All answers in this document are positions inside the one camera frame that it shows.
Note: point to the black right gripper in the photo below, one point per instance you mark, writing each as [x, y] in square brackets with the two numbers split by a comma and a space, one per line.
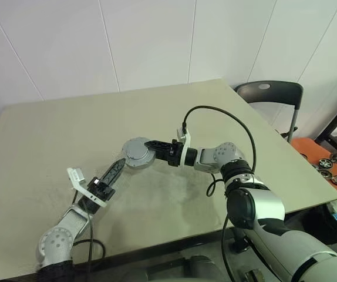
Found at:
[175, 155]

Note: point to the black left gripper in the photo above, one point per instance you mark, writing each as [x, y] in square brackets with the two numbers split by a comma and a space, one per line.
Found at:
[101, 191]

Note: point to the grey round disc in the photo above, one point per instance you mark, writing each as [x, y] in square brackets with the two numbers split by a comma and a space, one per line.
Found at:
[136, 148]

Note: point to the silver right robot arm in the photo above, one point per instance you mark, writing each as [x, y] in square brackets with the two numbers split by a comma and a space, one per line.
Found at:
[262, 205]

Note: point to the black folding chair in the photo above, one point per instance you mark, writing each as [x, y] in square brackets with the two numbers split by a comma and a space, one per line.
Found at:
[271, 92]

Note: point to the black-rimmed spare rotor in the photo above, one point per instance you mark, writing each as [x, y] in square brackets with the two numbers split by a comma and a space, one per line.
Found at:
[324, 163]

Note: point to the black trash bin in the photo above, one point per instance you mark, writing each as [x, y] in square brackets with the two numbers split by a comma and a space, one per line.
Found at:
[315, 226]

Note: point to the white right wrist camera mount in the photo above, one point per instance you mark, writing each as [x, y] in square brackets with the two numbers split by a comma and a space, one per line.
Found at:
[186, 141]

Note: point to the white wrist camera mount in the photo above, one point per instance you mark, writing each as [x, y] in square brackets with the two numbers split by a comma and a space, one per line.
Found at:
[186, 141]
[77, 177]

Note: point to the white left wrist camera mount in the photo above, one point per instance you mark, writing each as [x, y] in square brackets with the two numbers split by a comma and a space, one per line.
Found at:
[77, 177]

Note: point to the dark metal frame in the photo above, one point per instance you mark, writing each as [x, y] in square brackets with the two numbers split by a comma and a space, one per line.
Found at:
[334, 117]

